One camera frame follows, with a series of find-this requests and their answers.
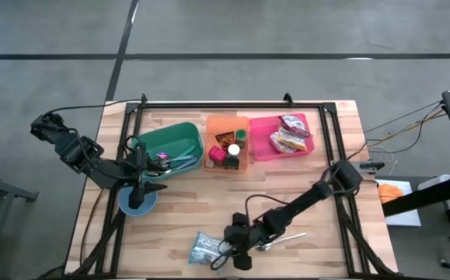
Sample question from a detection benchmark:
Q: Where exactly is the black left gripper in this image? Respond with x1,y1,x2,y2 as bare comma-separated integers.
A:
125,139,169,210

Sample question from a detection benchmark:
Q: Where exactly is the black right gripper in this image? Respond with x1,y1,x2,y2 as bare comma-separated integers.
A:
221,212,268,272

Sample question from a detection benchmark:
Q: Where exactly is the blue ramen packet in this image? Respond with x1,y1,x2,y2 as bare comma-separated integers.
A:
187,231,229,266

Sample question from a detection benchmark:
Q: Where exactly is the spoon with mint green handle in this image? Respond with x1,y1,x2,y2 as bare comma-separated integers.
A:
176,143,197,157

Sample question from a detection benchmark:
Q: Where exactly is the red spice tin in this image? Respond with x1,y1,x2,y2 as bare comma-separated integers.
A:
208,145,228,163

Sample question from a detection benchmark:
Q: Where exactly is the brown snack packet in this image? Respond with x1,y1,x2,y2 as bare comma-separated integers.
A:
215,131,236,152

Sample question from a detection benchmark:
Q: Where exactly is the green label spice jar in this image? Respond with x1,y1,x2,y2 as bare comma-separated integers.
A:
235,129,248,149

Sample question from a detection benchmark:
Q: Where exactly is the yellow ramen packet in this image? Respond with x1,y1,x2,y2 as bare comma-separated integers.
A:
277,130,309,152

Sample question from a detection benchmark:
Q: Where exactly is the red ramen packet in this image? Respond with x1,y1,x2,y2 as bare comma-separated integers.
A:
278,114,312,138

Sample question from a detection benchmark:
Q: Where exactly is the blue cup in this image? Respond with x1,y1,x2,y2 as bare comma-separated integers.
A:
117,185,159,218

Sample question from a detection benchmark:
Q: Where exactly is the teal green plastic bin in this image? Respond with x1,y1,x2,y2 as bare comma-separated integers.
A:
132,121,205,183

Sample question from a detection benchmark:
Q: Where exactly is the plain silver spoon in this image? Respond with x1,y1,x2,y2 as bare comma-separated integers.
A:
257,232,308,252

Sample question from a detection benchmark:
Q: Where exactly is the orange plastic tray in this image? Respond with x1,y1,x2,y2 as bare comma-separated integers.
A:
204,114,250,173

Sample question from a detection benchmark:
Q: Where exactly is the pink plastic tray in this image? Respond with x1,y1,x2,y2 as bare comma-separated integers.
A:
248,112,316,163

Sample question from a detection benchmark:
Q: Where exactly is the orange cloth object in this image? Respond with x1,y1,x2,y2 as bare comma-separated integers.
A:
378,183,404,205

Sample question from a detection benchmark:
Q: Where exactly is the white paper sheet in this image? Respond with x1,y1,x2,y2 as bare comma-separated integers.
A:
375,178,423,227

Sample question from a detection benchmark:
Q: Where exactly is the white plastic container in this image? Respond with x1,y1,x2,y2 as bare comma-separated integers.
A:
417,173,450,191

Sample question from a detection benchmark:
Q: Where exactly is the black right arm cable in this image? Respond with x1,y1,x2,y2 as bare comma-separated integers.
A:
210,193,291,271

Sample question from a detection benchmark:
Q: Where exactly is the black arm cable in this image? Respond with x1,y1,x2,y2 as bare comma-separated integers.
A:
210,193,291,271
44,99,144,117

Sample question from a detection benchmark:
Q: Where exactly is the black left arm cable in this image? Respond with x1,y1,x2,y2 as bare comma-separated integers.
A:
44,99,144,117

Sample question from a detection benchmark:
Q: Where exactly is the black aluminium table frame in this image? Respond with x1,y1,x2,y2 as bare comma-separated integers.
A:
68,93,395,278

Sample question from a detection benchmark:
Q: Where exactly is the cable bundle to stand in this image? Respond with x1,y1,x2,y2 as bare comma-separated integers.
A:
348,100,445,160

